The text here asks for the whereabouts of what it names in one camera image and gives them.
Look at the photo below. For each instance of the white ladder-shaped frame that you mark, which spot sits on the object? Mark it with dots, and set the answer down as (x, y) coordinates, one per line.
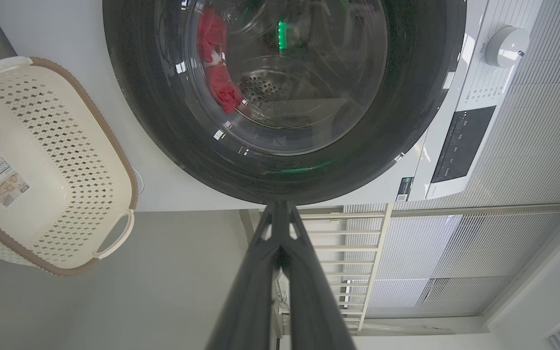
(377, 253)

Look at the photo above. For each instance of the red and white garment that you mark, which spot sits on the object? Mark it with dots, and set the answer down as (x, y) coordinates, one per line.
(212, 39)

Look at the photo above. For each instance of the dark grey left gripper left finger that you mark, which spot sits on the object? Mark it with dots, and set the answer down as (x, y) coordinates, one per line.
(251, 301)

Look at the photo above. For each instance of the white washing machine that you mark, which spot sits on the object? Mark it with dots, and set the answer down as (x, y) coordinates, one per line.
(153, 187)

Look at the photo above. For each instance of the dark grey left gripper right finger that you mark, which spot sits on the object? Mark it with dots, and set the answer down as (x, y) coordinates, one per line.
(314, 311)

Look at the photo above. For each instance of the cream laundry basket brown rim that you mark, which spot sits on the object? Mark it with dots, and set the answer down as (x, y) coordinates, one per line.
(66, 146)

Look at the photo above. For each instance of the black glass washing machine door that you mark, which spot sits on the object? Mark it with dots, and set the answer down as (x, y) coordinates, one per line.
(163, 97)

